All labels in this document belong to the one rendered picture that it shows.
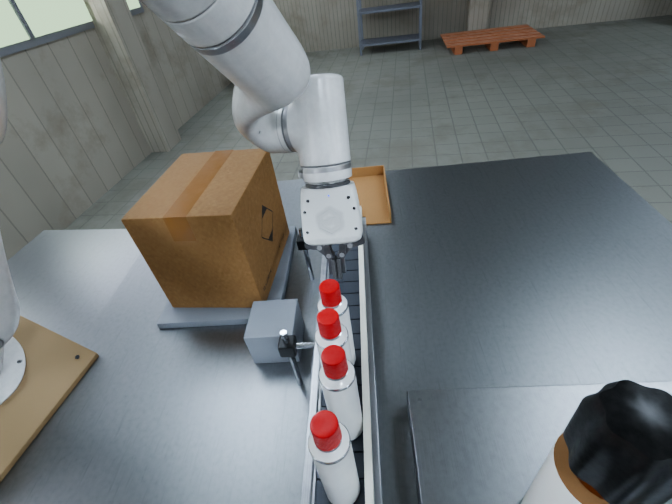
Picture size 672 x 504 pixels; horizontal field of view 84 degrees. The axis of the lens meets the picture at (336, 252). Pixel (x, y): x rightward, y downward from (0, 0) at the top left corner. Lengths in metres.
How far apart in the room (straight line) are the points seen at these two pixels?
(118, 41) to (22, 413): 3.63
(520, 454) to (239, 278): 0.61
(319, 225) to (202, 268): 0.34
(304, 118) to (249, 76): 0.18
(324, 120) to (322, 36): 7.10
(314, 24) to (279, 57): 7.24
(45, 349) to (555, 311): 1.11
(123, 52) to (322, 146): 3.76
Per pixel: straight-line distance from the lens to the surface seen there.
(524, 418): 0.72
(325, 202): 0.62
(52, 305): 1.29
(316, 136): 0.59
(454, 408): 0.70
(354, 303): 0.84
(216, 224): 0.78
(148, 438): 0.86
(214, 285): 0.91
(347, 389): 0.54
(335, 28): 7.62
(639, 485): 0.42
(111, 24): 4.25
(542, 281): 1.01
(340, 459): 0.50
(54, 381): 1.02
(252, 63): 0.43
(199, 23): 0.38
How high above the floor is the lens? 1.50
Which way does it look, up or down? 39 degrees down
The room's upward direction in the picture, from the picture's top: 9 degrees counter-clockwise
